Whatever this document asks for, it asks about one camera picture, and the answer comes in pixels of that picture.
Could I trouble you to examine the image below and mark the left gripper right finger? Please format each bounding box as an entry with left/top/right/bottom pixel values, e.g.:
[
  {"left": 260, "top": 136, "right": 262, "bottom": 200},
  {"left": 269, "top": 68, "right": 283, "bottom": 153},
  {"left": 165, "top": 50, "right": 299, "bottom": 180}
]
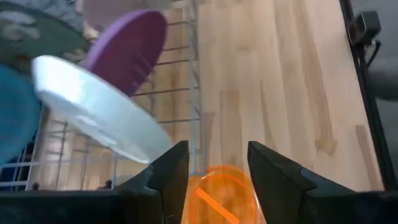
[{"left": 247, "top": 140, "right": 357, "bottom": 224}]

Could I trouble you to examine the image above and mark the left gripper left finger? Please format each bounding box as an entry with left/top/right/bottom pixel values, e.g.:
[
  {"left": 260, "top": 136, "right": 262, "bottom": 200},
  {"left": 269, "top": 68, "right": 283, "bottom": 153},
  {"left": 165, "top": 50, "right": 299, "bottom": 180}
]
[{"left": 114, "top": 140, "right": 190, "bottom": 224}]

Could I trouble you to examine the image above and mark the orange transparent plate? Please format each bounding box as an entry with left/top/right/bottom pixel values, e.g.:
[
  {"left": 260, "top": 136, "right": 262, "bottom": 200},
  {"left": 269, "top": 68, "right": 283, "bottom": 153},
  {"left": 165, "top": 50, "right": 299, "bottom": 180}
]
[{"left": 181, "top": 164, "right": 267, "bottom": 224}]

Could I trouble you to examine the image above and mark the white deep plate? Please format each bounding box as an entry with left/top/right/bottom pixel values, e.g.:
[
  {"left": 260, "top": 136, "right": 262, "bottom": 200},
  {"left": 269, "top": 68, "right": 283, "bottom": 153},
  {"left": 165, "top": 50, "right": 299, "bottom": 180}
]
[{"left": 32, "top": 55, "right": 172, "bottom": 165}]

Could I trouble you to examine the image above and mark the purple plate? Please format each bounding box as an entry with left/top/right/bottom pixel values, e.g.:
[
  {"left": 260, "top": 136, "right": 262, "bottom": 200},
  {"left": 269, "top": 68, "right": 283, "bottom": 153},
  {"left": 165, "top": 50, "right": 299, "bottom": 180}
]
[{"left": 83, "top": 8, "right": 169, "bottom": 98}]

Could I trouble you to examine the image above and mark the large blue plate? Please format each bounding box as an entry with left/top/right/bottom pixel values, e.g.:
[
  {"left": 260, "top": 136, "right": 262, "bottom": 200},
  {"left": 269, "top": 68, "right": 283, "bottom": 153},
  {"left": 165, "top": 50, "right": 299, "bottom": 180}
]
[{"left": 0, "top": 62, "right": 43, "bottom": 164}]

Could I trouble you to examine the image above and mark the dark speckled plate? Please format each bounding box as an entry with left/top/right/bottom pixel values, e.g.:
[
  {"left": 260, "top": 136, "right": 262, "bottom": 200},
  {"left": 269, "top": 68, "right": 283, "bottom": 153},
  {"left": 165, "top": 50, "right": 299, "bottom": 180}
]
[{"left": 0, "top": 2, "right": 90, "bottom": 74}]

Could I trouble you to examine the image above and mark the black white floral plate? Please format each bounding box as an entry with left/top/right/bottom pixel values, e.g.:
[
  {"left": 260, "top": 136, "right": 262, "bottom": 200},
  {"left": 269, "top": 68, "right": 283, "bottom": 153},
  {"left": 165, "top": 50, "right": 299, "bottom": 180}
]
[{"left": 18, "top": 0, "right": 80, "bottom": 15}]

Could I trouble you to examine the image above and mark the grey wire dish rack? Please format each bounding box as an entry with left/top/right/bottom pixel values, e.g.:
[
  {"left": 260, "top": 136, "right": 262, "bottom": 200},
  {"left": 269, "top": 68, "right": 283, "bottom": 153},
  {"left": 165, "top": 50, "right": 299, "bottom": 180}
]
[{"left": 0, "top": 0, "right": 206, "bottom": 191}]

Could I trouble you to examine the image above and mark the black table frame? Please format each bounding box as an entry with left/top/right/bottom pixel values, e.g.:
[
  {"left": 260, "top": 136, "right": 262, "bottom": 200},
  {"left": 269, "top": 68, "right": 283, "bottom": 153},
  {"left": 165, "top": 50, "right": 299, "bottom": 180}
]
[{"left": 340, "top": 0, "right": 398, "bottom": 191}]

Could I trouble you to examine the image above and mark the black table camera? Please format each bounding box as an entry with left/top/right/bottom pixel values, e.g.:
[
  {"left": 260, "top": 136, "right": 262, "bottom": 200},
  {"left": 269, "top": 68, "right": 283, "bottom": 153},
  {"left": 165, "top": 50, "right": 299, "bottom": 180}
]
[{"left": 351, "top": 11, "right": 382, "bottom": 47}]

